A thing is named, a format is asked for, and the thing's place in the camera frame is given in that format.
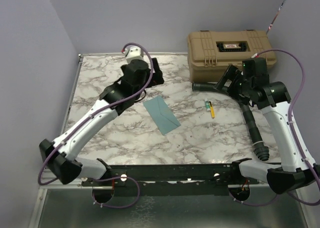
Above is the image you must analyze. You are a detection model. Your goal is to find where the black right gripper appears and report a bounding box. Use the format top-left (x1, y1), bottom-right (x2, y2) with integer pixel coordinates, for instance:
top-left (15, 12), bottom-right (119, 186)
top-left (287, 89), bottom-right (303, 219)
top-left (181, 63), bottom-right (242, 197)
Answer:
top-left (214, 64), bottom-right (253, 105)

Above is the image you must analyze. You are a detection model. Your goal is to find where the green white glue stick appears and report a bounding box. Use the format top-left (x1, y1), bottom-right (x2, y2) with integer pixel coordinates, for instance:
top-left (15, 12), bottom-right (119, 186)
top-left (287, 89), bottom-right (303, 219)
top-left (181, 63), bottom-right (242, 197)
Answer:
top-left (204, 99), bottom-right (211, 111)

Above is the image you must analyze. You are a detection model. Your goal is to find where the light blue paper envelope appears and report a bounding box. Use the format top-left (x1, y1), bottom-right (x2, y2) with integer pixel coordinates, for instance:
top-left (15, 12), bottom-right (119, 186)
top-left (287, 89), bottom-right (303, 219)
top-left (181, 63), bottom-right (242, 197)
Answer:
top-left (143, 95), bottom-right (181, 135)

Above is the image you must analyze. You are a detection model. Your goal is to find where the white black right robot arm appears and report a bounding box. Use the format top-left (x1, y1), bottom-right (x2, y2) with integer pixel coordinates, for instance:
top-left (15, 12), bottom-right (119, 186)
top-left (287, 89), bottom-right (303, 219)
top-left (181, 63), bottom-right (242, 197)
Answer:
top-left (216, 57), bottom-right (320, 195)

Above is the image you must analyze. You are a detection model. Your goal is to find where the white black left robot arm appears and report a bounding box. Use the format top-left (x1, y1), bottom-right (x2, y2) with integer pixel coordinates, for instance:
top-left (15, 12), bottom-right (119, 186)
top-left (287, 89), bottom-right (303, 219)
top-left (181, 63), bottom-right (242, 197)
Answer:
top-left (39, 58), bottom-right (164, 186)

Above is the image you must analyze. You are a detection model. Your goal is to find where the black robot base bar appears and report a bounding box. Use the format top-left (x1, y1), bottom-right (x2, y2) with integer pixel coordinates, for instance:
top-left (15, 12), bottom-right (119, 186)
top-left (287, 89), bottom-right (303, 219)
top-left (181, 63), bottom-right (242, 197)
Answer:
top-left (81, 162), bottom-right (258, 197)

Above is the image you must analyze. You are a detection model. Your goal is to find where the yellow utility knife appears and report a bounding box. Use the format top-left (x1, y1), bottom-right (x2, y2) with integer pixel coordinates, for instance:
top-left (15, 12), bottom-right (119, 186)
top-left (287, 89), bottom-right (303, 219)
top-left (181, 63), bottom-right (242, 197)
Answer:
top-left (209, 101), bottom-right (215, 119)

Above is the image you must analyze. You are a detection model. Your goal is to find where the tan plastic tool case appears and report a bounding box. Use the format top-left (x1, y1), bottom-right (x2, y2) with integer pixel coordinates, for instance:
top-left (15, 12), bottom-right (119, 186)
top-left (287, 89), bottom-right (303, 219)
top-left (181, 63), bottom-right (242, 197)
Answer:
top-left (187, 30), bottom-right (272, 83)

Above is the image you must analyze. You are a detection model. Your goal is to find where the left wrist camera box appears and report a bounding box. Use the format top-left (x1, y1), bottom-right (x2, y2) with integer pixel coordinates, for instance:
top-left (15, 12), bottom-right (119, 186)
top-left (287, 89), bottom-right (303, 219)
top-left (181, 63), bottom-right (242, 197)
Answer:
top-left (121, 46), bottom-right (144, 64)

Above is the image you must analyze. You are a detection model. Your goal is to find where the black corrugated hose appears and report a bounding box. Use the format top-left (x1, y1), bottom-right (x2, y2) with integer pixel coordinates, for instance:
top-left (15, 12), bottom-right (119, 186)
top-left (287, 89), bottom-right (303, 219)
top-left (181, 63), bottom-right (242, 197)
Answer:
top-left (191, 81), bottom-right (271, 162)

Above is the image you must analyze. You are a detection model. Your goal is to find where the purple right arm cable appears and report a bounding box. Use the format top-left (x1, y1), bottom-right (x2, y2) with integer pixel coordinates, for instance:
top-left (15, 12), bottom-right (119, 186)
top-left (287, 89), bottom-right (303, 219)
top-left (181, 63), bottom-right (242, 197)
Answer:
top-left (229, 49), bottom-right (320, 208)

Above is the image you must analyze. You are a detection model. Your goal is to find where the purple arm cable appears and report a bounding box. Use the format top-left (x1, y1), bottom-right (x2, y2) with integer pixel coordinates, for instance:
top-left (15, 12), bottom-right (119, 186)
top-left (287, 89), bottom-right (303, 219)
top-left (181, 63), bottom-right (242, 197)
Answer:
top-left (229, 49), bottom-right (320, 208)
top-left (37, 42), bottom-right (154, 209)

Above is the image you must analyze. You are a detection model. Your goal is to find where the aluminium rail frame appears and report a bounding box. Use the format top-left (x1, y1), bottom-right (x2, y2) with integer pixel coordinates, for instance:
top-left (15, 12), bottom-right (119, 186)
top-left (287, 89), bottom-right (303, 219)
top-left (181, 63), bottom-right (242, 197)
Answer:
top-left (31, 53), bottom-right (307, 228)

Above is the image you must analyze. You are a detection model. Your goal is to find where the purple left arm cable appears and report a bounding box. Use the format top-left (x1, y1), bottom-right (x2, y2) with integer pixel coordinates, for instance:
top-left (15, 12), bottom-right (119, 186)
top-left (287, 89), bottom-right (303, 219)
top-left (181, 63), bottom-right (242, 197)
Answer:
top-left (37, 42), bottom-right (154, 209)

